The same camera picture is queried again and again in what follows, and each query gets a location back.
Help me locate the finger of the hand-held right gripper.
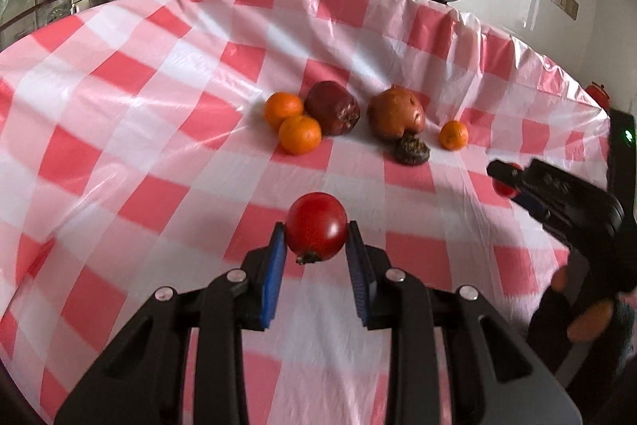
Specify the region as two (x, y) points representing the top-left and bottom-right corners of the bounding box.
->
(512, 191), (573, 249)
(487, 157), (578, 207)

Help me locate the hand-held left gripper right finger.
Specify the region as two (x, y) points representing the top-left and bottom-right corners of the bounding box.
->
(346, 220), (583, 425)

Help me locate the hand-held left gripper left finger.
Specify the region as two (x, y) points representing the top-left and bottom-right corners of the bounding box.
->
(55, 222), (288, 425)

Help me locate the red tomato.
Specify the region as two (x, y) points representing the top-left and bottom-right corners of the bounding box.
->
(285, 192), (349, 264)
(490, 162), (523, 198)

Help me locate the orange tangerine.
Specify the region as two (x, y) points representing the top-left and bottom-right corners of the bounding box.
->
(277, 115), (323, 156)
(438, 120), (469, 151)
(264, 91), (305, 132)

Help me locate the person's right hand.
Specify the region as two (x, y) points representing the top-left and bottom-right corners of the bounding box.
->
(528, 263), (637, 381)

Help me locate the small red jar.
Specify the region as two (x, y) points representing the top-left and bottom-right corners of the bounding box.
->
(586, 81), (609, 110)

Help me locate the dark brown wrinkled fruit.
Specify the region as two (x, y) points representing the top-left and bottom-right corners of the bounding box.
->
(395, 133), (432, 166)

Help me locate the brown pomegranate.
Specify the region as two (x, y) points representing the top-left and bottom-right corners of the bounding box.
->
(367, 86), (426, 141)

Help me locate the dark red pomegranate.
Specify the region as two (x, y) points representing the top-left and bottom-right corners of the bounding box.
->
(305, 80), (361, 137)

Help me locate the red white checkered tablecloth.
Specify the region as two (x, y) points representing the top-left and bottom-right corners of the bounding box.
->
(0, 0), (618, 425)

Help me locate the beige wall socket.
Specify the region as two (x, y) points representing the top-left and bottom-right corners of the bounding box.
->
(551, 0), (580, 20)

